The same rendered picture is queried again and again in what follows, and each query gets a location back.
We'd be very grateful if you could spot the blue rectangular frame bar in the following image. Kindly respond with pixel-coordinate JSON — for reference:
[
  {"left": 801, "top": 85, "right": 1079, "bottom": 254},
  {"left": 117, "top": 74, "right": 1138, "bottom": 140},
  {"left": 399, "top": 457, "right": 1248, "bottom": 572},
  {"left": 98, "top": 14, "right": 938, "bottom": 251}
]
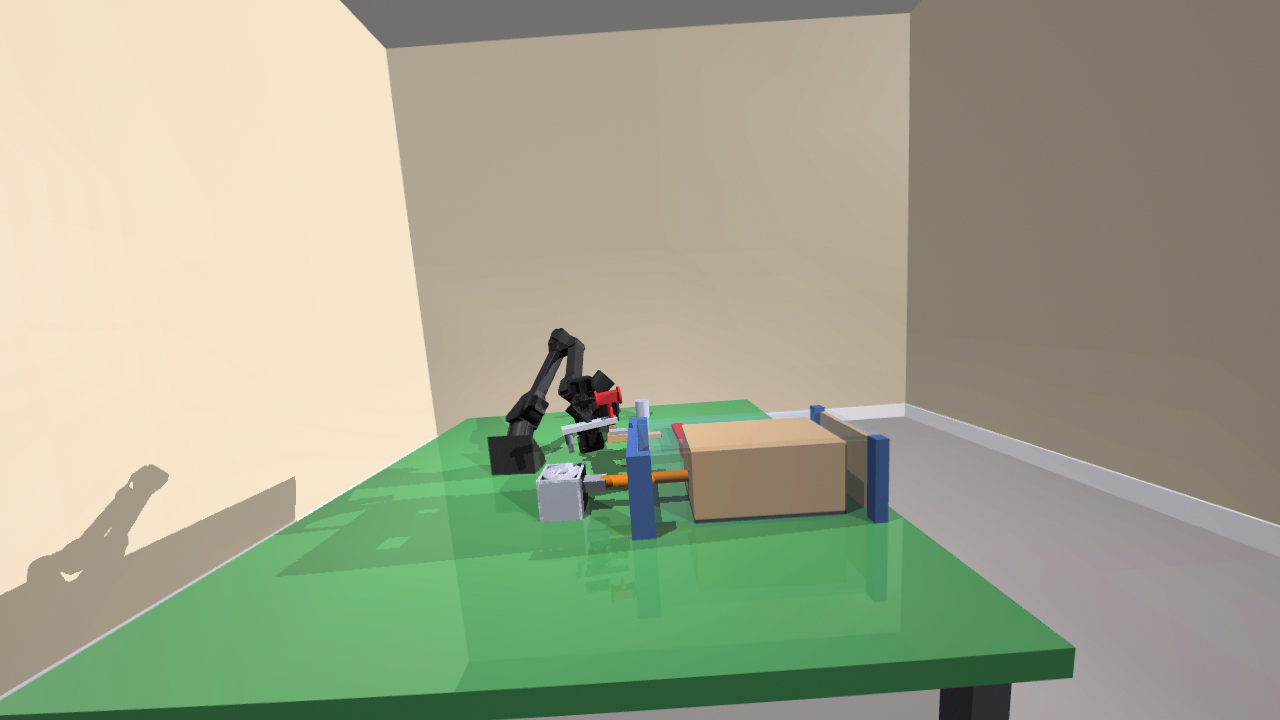
[{"left": 626, "top": 418, "right": 643, "bottom": 541}]

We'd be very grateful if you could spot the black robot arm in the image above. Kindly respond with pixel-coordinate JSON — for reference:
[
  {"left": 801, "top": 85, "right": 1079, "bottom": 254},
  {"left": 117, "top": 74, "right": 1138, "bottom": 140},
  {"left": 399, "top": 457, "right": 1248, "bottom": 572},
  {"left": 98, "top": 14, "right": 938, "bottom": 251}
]
[{"left": 506, "top": 328, "right": 614, "bottom": 436}]

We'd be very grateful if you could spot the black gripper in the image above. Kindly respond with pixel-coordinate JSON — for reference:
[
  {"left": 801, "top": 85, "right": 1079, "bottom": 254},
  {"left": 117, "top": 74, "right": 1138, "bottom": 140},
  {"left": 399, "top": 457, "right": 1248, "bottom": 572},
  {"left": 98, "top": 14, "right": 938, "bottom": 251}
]
[{"left": 567, "top": 375, "right": 605, "bottom": 454}]

